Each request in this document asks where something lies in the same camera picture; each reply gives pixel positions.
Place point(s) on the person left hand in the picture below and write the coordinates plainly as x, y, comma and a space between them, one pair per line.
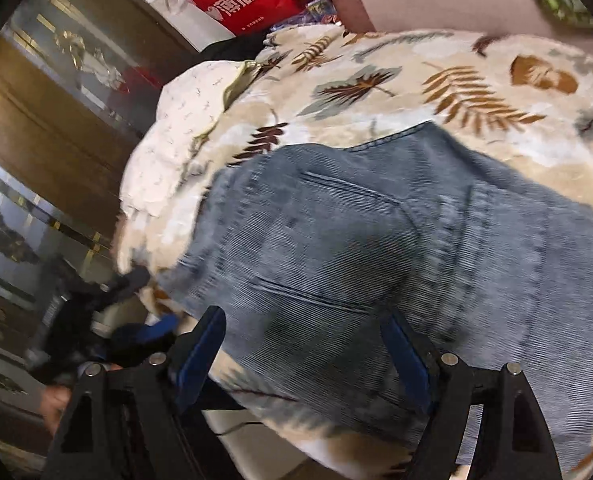
55, 400

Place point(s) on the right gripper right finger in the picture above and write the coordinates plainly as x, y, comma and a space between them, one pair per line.
439, 387

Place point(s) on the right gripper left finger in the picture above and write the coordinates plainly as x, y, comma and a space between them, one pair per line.
167, 436

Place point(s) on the white quilt underside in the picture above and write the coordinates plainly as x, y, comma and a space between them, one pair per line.
188, 110

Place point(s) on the colourful snack packet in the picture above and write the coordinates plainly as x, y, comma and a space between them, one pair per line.
317, 12

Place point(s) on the grey denim pants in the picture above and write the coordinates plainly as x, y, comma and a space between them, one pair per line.
308, 248

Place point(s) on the brown wooden wardrobe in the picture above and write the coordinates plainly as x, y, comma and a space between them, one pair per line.
79, 83

